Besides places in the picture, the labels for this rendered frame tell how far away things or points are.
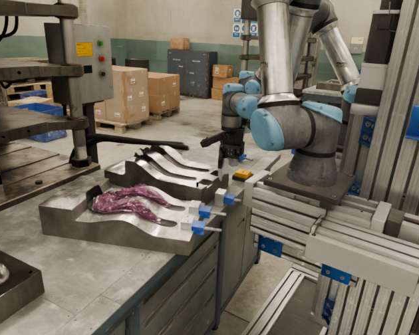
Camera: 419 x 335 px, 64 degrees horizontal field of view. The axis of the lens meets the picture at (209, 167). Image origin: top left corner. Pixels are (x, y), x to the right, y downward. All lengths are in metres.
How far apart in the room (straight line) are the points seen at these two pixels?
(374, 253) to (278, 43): 0.59
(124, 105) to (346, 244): 4.62
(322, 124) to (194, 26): 8.27
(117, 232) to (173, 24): 8.62
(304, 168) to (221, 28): 7.83
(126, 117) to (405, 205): 4.58
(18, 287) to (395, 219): 0.98
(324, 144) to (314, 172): 0.09
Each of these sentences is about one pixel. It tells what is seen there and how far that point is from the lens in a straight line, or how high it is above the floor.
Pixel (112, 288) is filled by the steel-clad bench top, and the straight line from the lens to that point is 0.98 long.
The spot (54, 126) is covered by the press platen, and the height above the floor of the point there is 1.01.
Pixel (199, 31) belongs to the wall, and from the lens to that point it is 9.05.
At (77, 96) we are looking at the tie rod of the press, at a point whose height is 1.15.
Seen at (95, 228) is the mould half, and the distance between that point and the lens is 1.14.
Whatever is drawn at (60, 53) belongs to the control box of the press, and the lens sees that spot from 1.92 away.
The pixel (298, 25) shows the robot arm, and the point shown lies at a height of 1.48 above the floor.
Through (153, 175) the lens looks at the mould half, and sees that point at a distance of 1.39.
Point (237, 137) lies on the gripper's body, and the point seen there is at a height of 1.09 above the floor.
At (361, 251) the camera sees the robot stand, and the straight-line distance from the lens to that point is 0.95.
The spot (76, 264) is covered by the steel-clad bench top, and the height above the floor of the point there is 0.80.
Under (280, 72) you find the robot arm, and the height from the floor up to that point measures 1.35.
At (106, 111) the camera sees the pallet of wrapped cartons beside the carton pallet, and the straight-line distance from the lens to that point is 5.55.
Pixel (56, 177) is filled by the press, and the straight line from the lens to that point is 1.74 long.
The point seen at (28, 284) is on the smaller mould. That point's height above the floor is 0.85.
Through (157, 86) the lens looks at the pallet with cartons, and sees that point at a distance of 6.02.
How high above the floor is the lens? 1.43
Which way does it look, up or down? 21 degrees down
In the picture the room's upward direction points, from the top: 2 degrees clockwise
